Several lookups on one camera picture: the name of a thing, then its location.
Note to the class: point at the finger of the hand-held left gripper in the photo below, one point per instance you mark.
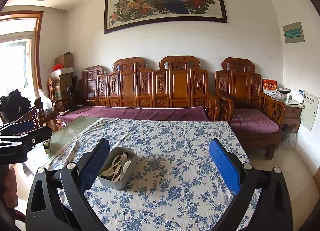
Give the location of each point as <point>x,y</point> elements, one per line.
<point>35,139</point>
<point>21,125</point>

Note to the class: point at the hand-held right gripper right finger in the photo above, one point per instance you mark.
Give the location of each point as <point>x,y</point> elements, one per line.
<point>223,166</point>

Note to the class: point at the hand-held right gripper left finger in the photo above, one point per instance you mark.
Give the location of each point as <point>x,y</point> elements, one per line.
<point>96,166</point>

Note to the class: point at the rectangular metal tray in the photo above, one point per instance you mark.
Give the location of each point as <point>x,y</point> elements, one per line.
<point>117,183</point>

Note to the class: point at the white plastic spoon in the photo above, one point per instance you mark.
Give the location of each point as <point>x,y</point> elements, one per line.
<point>127,164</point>

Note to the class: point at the person's left hand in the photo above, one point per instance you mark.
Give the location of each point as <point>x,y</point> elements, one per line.
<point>10,181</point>

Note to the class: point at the small box on table edge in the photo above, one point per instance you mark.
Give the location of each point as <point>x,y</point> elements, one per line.
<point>47,146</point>

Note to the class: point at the carved wooden chair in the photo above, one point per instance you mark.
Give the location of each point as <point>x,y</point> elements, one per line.
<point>40,115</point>

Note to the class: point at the black cloth bundle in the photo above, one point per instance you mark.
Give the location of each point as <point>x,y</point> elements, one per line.
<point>15,104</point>

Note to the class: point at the white plastic bag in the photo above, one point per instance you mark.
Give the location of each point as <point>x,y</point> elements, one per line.
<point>46,100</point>

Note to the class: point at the blue floral tablecloth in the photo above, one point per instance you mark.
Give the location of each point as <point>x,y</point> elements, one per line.
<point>175,171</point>

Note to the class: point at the purple armchair cushion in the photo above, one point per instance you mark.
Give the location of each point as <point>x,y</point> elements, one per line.
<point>252,120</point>

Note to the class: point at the black standing fan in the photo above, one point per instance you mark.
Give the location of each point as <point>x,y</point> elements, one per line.
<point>70,90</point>

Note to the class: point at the white box with red flowers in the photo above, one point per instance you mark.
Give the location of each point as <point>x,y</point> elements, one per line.
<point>62,72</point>

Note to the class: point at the clear plastic bag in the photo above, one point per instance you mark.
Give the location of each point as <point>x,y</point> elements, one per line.
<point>288,137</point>

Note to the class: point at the brown cardboard box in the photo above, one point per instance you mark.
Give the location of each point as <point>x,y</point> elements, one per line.
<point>64,60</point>

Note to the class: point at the carved wooden armchair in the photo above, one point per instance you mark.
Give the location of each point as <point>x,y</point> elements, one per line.
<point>240,85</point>

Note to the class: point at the wooden side table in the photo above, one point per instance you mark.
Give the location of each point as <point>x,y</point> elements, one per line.
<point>292,113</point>

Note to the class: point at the red box on side table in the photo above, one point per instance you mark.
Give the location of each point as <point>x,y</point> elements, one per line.
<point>269,85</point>

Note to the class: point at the carved wooden sofa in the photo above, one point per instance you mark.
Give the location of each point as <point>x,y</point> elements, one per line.
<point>150,83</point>

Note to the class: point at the framed peony painting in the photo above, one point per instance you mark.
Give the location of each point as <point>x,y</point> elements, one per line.
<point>165,0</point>

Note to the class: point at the wooden window frame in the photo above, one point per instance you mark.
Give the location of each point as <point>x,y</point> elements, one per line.
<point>37,45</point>

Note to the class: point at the white wall panel box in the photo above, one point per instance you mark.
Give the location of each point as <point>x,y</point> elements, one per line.
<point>310,110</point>

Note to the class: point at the grey wall box green label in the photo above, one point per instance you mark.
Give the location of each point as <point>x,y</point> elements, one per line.
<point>293,32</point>

